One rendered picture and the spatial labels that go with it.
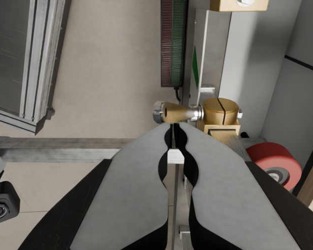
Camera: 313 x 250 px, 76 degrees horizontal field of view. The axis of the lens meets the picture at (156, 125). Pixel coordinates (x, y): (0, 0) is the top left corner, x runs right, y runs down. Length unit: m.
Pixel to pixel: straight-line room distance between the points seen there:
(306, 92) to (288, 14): 0.17
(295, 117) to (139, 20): 0.84
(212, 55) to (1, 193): 0.40
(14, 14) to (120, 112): 0.68
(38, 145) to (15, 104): 0.87
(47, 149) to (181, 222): 0.52
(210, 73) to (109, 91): 0.87
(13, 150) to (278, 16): 0.56
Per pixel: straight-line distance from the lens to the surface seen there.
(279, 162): 0.31
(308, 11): 0.54
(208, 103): 0.30
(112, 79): 1.20
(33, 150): 0.38
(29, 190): 2.04
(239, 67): 0.54
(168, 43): 0.41
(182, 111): 0.18
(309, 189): 0.40
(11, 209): 0.33
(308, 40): 0.52
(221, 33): 0.42
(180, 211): 0.70
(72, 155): 0.35
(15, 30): 1.09
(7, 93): 1.23
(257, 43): 0.54
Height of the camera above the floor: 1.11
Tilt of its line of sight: 59 degrees down
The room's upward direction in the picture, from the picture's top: 177 degrees counter-clockwise
